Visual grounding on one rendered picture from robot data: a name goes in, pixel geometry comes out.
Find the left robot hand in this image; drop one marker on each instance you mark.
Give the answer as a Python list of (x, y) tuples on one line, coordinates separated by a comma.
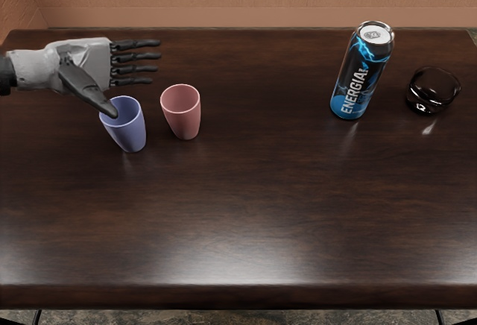
[(85, 60)]

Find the blue cup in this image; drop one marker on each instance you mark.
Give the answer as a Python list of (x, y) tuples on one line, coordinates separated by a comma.
[(128, 131)]

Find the pink cup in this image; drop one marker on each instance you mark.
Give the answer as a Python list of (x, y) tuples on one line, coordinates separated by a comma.
[(182, 116)]

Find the blue and black drink can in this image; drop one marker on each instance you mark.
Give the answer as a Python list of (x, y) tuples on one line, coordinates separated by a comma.
[(359, 75)]

